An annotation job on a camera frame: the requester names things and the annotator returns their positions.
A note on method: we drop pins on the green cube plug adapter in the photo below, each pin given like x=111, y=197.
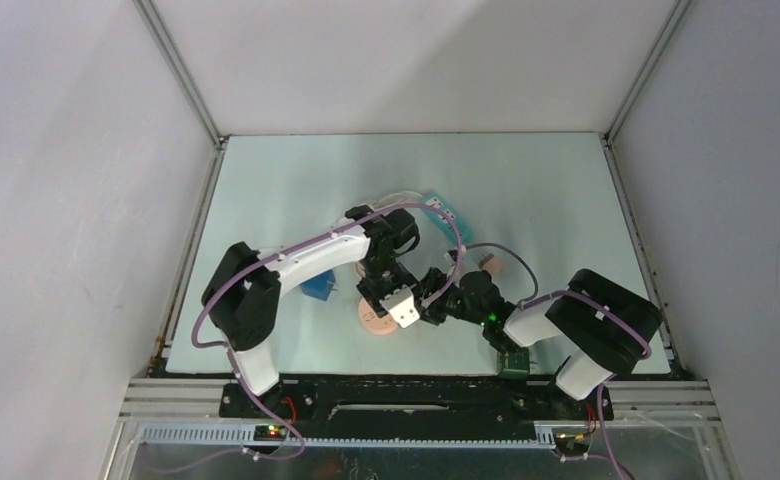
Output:
x=516, y=364

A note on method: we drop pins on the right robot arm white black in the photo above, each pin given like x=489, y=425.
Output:
x=610, y=326

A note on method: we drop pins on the blue cube plug adapter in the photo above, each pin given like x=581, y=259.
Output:
x=320, y=287

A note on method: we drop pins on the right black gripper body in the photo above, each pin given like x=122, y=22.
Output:
x=453, y=300

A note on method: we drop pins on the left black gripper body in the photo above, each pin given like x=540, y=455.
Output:
x=384, y=274

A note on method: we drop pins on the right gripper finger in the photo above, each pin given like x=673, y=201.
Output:
x=435, y=314
x=432, y=288

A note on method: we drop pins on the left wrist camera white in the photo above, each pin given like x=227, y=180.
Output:
x=401, y=306

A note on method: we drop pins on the pink round power socket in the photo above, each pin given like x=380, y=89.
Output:
x=372, y=322

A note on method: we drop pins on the small pink plug adapter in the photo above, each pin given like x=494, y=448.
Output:
x=491, y=264

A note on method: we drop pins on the teal power strip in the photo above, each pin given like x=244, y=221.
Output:
x=446, y=219

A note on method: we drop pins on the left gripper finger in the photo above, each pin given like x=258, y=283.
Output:
x=374, y=291
x=404, y=280

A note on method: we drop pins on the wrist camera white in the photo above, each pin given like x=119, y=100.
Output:
x=455, y=256
x=401, y=306

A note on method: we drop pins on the grey slotted cable duct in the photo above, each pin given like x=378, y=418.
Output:
x=260, y=435

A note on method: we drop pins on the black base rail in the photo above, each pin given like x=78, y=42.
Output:
x=414, y=407

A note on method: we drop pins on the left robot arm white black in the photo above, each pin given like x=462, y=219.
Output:
x=243, y=295

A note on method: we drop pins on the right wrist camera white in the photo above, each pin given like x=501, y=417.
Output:
x=455, y=256

